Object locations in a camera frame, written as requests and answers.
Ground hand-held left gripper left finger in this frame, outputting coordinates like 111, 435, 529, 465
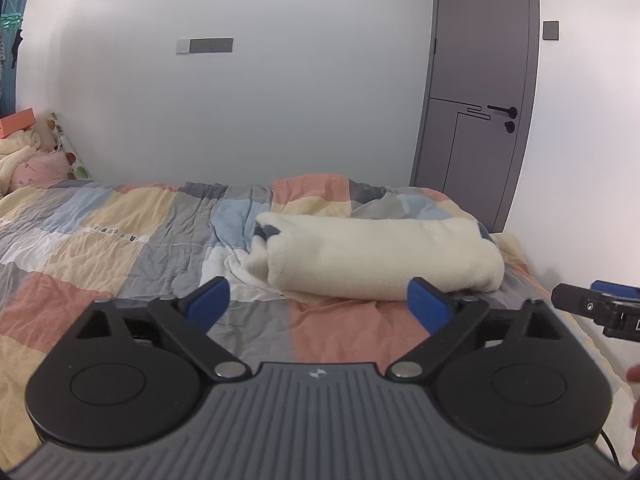
72, 276, 251, 381

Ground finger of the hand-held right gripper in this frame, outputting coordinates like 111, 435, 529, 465
590, 280, 640, 302
551, 283, 613, 318

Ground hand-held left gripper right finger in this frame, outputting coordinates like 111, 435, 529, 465
387, 276, 568, 381

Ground hanging clothes on rack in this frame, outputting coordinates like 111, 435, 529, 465
0, 0, 18, 116

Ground person's right hand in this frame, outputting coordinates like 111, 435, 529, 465
627, 366, 640, 461

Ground patchwork quilt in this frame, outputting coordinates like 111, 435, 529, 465
0, 174, 636, 461

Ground fruit print pillow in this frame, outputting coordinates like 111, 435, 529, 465
47, 112, 93, 181

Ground pink pillow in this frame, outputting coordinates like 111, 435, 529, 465
9, 152, 71, 191

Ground plush toy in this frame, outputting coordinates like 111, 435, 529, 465
37, 122, 58, 153

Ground cream fleece blanket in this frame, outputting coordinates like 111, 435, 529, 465
0, 130, 42, 196

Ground grey door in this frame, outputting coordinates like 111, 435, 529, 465
409, 0, 541, 233

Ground orange box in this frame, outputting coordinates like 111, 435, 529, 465
0, 108, 37, 138

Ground black cable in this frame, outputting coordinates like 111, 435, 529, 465
597, 430, 622, 467

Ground black door handle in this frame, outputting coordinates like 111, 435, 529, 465
487, 105, 518, 134

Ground grey wall socket panel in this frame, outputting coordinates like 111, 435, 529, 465
176, 37, 234, 55

